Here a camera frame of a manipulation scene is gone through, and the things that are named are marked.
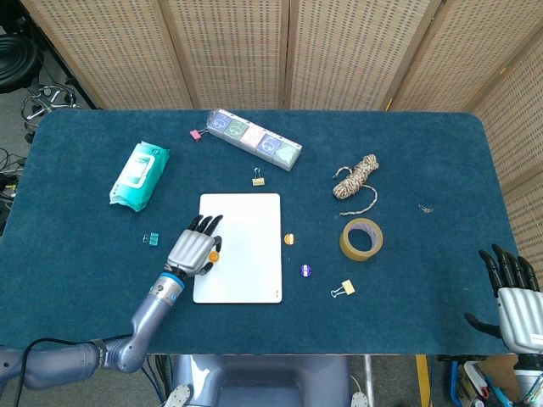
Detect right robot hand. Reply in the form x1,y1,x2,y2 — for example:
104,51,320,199
464,243,543,354

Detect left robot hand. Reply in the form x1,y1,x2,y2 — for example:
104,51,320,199
165,214,225,279

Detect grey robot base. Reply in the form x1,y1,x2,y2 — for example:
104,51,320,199
163,354,372,407

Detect white rectangular board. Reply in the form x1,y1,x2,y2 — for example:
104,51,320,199
192,192,283,305

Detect brown cardboard box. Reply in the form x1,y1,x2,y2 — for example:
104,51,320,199
487,354,521,382

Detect blue crate with clutter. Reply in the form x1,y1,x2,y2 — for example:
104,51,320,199
439,354,514,407

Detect teal wet wipes pack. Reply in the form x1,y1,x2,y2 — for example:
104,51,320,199
109,141,171,214

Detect blue felt table mat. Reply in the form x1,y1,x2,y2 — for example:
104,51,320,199
0,109,525,356

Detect clear box of sticky notes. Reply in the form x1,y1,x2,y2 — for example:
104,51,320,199
205,109,304,173

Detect brown packing tape roll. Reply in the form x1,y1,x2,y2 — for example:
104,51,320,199
338,217,384,263

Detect white table leg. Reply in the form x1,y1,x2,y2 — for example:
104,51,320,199
363,354,375,396

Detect woven folding screen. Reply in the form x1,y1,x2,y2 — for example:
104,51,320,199
19,0,543,306

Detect black stool with chrome base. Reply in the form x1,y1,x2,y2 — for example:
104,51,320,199
0,33,81,141

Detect black cables under table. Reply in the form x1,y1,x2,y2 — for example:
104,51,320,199
142,354,173,404

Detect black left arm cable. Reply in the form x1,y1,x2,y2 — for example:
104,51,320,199
16,336,132,402

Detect braided rope bundle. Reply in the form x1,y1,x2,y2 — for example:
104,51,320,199
332,153,380,217

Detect floor cable tangle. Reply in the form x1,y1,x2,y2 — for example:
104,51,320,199
0,148,25,221

